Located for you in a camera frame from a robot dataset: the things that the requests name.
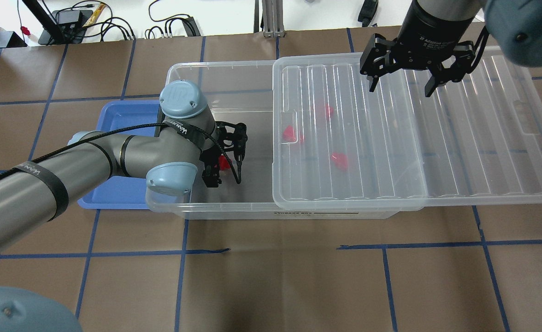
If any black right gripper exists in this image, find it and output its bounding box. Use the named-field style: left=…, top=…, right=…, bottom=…
left=359, top=2, right=477, bottom=97

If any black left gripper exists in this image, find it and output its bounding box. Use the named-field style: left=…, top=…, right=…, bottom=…
left=199, top=121, right=248, bottom=188

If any red block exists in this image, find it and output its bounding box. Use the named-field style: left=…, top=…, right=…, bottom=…
left=330, top=153, right=348, bottom=172
left=282, top=125, right=304, bottom=144
left=314, top=104, right=334, bottom=121
left=218, top=155, right=233, bottom=172

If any clear plastic box lid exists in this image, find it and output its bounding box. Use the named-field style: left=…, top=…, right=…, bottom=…
left=272, top=47, right=542, bottom=211

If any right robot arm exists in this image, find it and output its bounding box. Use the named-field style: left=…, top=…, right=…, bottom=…
left=359, top=0, right=542, bottom=97

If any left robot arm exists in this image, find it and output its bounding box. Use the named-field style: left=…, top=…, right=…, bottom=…
left=0, top=80, right=248, bottom=254

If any clear plastic storage box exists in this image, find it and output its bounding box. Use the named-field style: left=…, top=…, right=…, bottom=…
left=145, top=60, right=426, bottom=220

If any blue plastic tray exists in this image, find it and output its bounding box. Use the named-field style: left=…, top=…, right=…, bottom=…
left=77, top=100, right=166, bottom=210

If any aluminium frame post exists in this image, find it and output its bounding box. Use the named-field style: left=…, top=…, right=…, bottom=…
left=253, top=0, right=285, bottom=38

